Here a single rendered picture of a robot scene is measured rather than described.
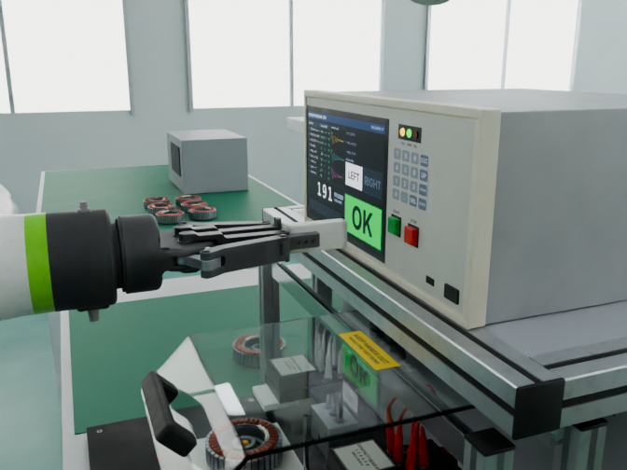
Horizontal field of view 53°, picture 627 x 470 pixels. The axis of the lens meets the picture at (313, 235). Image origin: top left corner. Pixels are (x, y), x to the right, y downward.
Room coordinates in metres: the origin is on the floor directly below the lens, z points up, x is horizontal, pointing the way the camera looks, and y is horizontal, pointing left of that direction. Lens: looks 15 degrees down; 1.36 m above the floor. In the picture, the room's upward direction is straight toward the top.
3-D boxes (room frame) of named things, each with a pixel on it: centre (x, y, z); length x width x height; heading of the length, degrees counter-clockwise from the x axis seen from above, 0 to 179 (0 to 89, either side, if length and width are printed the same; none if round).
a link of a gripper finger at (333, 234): (0.65, 0.00, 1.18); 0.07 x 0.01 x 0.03; 111
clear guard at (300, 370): (0.58, 0.00, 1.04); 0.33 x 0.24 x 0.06; 111
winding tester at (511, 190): (0.83, -0.25, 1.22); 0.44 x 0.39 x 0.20; 21
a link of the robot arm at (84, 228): (0.57, 0.21, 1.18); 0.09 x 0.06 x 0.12; 21
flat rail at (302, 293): (0.76, -0.03, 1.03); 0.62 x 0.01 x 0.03; 21
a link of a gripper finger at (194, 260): (0.57, 0.12, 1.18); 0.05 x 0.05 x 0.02; 20
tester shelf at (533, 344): (0.84, -0.24, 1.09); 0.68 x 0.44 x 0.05; 21
